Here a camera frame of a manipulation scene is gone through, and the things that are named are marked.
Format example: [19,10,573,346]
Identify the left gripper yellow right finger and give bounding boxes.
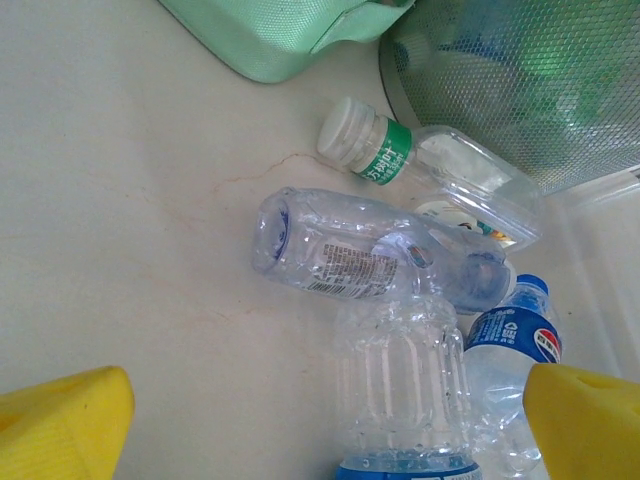
[523,364,640,480]

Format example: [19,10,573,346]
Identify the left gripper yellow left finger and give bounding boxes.
[0,366,135,480]

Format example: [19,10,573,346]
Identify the Pepsi label plastic bottle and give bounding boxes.
[459,272,566,476]

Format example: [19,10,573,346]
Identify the blue label water bottle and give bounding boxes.
[332,292,484,480]

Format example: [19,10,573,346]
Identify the grey mesh waste bin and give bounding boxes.
[378,0,640,197]

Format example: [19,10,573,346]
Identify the crushed clear plastic bottle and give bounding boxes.
[249,187,516,316]

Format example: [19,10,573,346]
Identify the clear bottle green neck label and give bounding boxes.
[316,97,547,251]

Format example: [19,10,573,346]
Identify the light green fabric pouch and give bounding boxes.
[157,0,416,84]

